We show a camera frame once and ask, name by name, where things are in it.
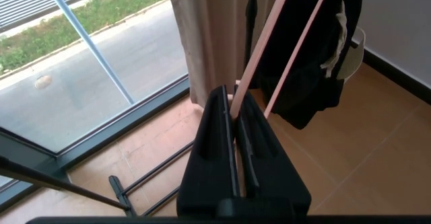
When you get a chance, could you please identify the beige curtain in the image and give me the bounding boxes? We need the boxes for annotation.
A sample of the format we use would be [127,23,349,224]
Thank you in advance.
[167,0,284,109]

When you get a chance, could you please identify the black clothes rack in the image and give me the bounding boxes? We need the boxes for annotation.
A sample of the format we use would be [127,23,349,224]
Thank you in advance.
[0,0,259,218]

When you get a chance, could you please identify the pink clothes hanger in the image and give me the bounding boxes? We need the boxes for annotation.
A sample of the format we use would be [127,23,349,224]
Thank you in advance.
[230,0,334,120]

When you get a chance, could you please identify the white laundry basket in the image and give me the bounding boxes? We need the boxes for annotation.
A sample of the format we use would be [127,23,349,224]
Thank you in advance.
[336,27,366,81]

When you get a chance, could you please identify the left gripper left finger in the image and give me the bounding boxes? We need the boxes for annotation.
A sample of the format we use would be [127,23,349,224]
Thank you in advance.
[176,85,241,219]

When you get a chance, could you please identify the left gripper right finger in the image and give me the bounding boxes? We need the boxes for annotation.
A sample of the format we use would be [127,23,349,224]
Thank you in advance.
[234,84,312,219]

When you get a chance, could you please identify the black shorts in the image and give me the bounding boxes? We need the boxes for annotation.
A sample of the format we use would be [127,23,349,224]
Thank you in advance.
[248,0,364,130]

